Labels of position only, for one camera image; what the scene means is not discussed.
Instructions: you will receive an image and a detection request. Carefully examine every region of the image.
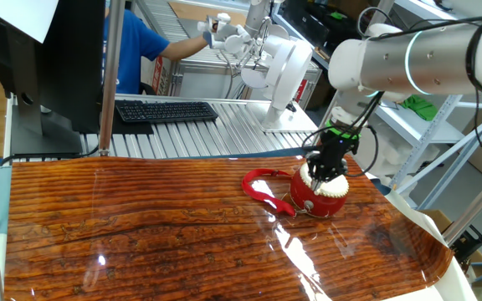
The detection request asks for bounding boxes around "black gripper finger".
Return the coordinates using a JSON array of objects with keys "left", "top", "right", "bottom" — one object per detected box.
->
[
  {"left": 305, "top": 152, "right": 326, "bottom": 192},
  {"left": 323, "top": 160, "right": 350, "bottom": 185}
]

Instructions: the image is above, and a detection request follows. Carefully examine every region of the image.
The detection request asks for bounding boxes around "white metal shelf rack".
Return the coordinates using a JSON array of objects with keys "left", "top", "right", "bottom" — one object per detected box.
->
[{"left": 366, "top": 0, "right": 482, "bottom": 210}]

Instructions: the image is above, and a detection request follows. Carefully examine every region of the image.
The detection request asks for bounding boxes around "brown flat board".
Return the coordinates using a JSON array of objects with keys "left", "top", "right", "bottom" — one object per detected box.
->
[{"left": 167, "top": 1, "right": 249, "bottom": 27}]

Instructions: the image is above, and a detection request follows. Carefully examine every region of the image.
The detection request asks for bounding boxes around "white haptic control device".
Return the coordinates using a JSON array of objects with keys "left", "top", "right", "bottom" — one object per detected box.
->
[{"left": 197, "top": 12, "right": 320, "bottom": 134}]

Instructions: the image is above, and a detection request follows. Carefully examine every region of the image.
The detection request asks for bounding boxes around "red drum with white head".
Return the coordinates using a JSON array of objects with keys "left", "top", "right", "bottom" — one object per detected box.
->
[{"left": 290, "top": 161, "right": 350, "bottom": 219}]

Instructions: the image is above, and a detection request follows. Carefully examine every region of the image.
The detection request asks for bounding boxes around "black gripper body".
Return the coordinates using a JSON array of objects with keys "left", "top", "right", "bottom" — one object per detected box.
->
[{"left": 314, "top": 131, "right": 362, "bottom": 168}]

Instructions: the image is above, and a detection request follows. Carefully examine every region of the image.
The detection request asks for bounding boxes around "person in blue shirt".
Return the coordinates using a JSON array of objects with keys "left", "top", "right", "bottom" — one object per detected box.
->
[{"left": 102, "top": 7, "right": 171, "bottom": 95}]

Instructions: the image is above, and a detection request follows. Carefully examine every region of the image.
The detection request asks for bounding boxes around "white paper sheet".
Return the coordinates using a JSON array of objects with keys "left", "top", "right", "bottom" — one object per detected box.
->
[{"left": 0, "top": 0, "right": 60, "bottom": 44}]

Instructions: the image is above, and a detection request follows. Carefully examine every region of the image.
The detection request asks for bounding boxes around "red fabric drum strap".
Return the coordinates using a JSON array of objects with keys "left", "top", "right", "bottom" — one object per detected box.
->
[{"left": 241, "top": 168, "right": 297, "bottom": 217}]

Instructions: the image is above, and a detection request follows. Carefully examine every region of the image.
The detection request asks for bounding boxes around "aluminium frame cabinet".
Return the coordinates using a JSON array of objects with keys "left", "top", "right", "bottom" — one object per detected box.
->
[{"left": 169, "top": 56, "right": 324, "bottom": 110}]

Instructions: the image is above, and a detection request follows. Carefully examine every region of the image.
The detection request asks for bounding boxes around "black keyboard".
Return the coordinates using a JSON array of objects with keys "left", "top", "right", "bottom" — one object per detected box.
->
[{"left": 114, "top": 99, "right": 220, "bottom": 125}]

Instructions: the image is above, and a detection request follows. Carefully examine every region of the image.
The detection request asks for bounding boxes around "red and white box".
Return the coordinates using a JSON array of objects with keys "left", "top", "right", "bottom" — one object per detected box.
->
[{"left": 140, "top": 54, "right": 172, "bottom": 96}]

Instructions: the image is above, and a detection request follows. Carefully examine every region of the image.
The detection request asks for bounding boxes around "black desk pad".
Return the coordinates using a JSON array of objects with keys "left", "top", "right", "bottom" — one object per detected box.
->
[{"left": 98, "top": 104, "right": 155, "bottom": 136}]

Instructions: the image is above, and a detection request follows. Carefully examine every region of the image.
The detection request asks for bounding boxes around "glossy wood grain mat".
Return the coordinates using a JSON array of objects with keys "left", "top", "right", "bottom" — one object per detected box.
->
[{"left": 4, "top": 155, "right": 454, "bottom": 301}]

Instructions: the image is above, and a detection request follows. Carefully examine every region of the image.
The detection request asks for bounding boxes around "round metal pole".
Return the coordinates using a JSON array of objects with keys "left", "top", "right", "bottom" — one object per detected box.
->
[{"left": 97, "top": 0, "right": 126, "bottom": 157}]

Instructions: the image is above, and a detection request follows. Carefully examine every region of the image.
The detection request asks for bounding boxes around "green wrist adapter ring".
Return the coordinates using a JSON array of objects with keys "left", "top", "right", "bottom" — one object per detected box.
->
[{"left": 326, "top": 119, "right": 362, "bottom": 141}]

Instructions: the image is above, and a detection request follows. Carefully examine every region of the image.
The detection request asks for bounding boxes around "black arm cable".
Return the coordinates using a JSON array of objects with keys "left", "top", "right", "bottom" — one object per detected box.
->
[{"left": 300, "top": 11, "right": 482, "bottom": 189}]

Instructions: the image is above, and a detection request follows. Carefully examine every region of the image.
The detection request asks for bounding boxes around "black computer monitor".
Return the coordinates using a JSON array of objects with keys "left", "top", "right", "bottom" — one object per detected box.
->
[{"left": 0, "top": 0, "right": 106, "bottom": 156}]

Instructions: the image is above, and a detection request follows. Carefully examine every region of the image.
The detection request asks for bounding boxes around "bright green cloth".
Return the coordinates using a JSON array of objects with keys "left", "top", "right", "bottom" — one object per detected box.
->
[{"left": 399, "top": 94, "right": 439, "bottom": 122}]

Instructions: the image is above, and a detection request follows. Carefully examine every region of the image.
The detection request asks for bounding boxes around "white foam packaging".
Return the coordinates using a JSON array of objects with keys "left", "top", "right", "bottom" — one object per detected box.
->
[{"left": 349, "top": 125, "right": 408, "bottom": 179}]

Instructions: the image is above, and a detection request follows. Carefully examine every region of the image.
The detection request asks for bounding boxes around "black perforated bracket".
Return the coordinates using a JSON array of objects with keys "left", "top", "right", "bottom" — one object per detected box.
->
[{"left": 449, "top": 224, "right": 482, "bottom": 263}]

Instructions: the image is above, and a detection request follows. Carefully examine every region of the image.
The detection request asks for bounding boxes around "aluminium frame profile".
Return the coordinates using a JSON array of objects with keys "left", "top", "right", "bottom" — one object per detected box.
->
[{"left": 441, "top": 161, "right": 482, "bottom": 247}]

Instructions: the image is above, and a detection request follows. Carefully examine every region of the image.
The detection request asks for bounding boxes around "black equipment case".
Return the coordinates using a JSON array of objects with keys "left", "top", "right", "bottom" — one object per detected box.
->
[{"left": 280, "top": 0, "right": 376, "bottom": 59}]

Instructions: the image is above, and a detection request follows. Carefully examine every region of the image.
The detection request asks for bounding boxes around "person's blue gloved hand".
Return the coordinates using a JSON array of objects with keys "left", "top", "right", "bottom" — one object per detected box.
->
[{"left": 201, "top": 28, "right": 218, "bottom": 49}]

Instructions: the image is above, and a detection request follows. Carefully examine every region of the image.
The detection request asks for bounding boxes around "person's bare forearm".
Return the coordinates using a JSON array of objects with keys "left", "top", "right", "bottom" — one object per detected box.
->
[{"left": 159, "top": 34, "right": 208, "bottom": 63}]

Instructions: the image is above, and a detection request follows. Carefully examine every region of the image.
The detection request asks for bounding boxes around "brown cardboard box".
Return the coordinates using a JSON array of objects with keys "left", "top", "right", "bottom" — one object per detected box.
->
[{"left": 418, "top": 207, "right": 482, "bottom": 289}]

